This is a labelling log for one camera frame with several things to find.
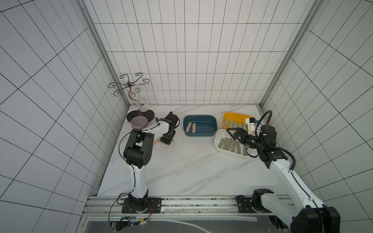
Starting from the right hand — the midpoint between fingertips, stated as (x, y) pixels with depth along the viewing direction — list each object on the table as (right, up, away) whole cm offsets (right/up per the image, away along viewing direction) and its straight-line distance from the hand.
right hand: (231, 129), depth 78 cm
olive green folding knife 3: (+4, -12, +17) cm, 21 cm away
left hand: (-36, -9, +20) cm, 43 cm away
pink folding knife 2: (-19, -1, +25) cm, 32 cm away
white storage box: (+1, -9, +20) cm, 22 cm away
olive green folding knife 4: (+7, -12, +17) cm, 22 cm away
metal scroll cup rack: (-58, +26, +9) cm, 64 cm away
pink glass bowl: (-59, +3, +25) cm, 65 cm away
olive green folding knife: (-1, -11, +18) cm, 21 cm away
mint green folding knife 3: (+12, +1, +28) cm, 31 cm away
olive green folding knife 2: (+2, -11, +19) cm, 22 cm away
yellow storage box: (+9, +4, +29) cm, 31 cm away
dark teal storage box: (-11, 0, +28) cm, 30 cm away
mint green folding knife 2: (+9, +1, +28) cm, 30 cm away
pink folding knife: (-23, -1, +26) cm, 35 cm away
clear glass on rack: (-54, +15, +14) cm, 57 cm away
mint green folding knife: (+5, +4, +29) cm, 30 cm away
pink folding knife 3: (-34, -9, +16) cm, 38 cm away
